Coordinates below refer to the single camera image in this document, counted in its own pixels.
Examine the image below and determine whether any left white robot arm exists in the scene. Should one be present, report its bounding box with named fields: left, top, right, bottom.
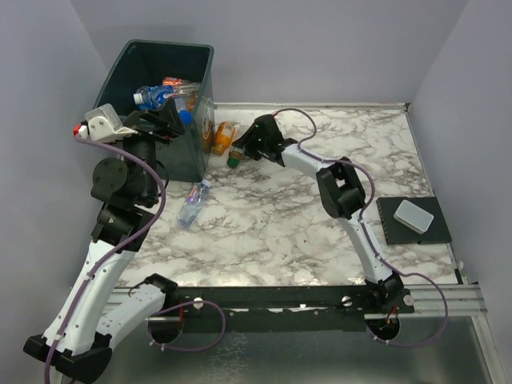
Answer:
left=23, top=101, right=185, bottom=383

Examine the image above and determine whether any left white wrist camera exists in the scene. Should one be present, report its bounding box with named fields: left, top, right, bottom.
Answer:
left=73, top=103, right=138, bottom=143

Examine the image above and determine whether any orange juice bottle left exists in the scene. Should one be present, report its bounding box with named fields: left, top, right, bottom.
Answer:
left=212, top=122, right=237, bottom=156

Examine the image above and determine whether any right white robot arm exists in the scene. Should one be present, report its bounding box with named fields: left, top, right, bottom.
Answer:
left=227, top=114, right=409, bottom=313

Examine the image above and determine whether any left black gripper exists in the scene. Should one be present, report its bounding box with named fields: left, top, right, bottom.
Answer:
left=114, top=96, right=184, bottom=203

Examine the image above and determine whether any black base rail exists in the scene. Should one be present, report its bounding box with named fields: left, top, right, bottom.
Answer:
left=150, top=286, right=414, bottom=334

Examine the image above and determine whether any blue label water bottle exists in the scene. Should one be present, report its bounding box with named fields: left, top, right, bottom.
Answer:
left=133, top=85, right=177, bottom=110

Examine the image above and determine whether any dark green plastic bin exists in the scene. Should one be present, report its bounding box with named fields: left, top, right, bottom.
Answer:
left=94, top=40, right=216, bottom=182

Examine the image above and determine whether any Pepsi bottle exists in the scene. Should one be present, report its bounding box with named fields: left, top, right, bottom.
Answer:
left=172, top=95, right=193, bottom=125

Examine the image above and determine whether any purple label water bottle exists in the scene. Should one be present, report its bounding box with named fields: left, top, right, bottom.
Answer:
left=177, top=179, right=211, bottom=229

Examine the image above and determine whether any grey rectangular box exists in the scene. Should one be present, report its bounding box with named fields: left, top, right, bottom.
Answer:
left=393, top=200, right=434, bottom=234

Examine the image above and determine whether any clear bottle red print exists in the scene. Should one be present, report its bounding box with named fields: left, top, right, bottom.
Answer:
left=162, top=77, right=201, bottom=96

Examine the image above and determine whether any green cap tea bottle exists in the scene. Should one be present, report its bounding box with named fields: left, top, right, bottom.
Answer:
left=226, top=146, right=245, bottom=169

